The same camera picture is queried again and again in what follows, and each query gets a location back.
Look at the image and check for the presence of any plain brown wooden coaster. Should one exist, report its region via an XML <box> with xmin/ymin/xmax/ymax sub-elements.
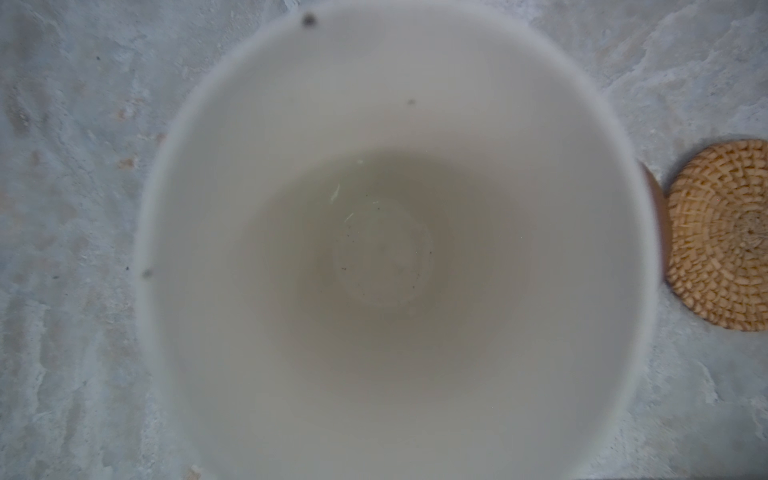
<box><xmin>640</xmin><ymin>163</ymin><xmax>672</xmax><ymax>281</ymax></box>

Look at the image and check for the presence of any light blue mug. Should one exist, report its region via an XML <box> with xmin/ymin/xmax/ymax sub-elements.
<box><xmin>133</xmin><ymin>1</ymin><xmax>661</xmax><ymax>479</ymax></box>

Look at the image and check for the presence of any rattan woven round coaster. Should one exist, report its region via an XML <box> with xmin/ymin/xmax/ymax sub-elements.
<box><xmin>666</xmin><ymin>139</ymin><xmax>767</xmax><ymax>332</ymax></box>

